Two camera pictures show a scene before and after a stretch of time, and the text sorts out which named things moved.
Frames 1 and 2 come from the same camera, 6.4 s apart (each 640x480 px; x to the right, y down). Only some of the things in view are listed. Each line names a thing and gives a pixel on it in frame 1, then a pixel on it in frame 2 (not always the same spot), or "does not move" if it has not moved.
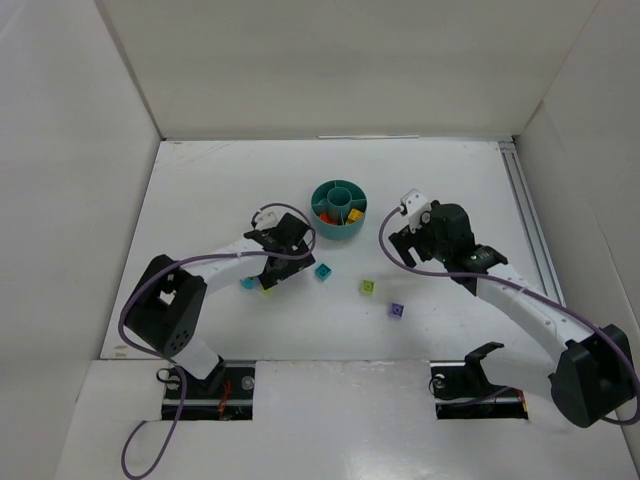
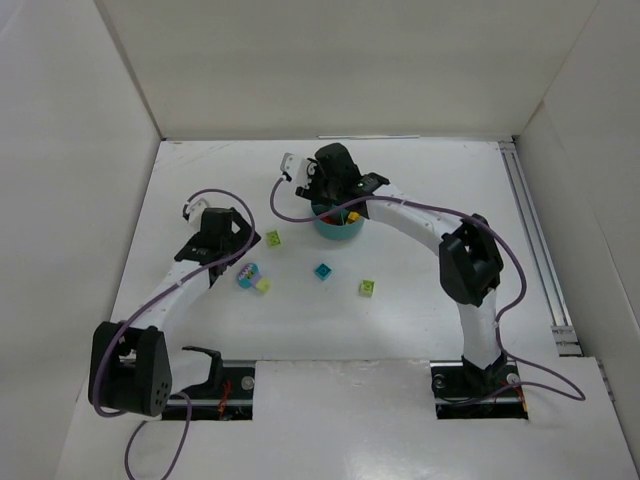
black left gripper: (286, 264) to (232, 220)
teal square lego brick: (323, 271) does not move
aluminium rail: (538, 249) does not move
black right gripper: (410, 242) to (330, 192)
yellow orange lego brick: (354, 216) does not move
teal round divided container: (336, 198) does not move
